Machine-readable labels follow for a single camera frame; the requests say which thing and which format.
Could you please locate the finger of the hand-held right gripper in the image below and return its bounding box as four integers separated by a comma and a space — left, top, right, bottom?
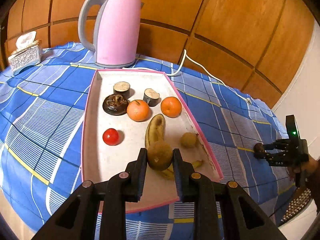
260, 152, 295, 167
264, 139, 293, 153

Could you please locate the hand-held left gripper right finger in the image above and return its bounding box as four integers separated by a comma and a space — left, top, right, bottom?
172, 149, 287, 240

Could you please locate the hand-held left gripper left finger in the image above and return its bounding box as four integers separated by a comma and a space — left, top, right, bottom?
31, 148, 148, 240

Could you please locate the pink cardboard tray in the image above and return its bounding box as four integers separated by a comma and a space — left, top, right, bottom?
80, 69, 224, 214

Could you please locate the brown kiwi fruit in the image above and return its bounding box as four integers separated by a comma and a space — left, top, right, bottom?
147, 141, 173, 172

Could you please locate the tan longan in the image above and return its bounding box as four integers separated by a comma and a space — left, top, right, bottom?
181, 132, 197, 147

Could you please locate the spotted ripe banana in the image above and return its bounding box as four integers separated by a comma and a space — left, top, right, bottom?
144, 114, 203, 180

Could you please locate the red cherry tomato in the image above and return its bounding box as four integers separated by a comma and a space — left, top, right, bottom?
102, 128, 120, 146

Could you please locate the orange tangerine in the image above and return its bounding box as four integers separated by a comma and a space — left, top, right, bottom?
127, 99, 150, 122
160, 96, 182, 118

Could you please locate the sugarcane piece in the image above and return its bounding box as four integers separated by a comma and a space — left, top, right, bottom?
143, 88, 160, 107
113, 81, 131, 99

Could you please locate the person's right hand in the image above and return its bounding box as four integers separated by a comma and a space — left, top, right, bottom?
301, 155, 318, 180

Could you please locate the pink electric kettle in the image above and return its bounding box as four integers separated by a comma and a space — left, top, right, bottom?
78, 0, 145, 68

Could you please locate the wooden panelled wardrobe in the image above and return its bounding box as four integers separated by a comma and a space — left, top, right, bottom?
0, 0, 314, 103

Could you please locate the white ornate tissue box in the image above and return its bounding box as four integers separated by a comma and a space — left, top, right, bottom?
8, 31, 42, 75

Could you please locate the white power cable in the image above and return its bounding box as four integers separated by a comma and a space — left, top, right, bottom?
122, 49, 252, 105

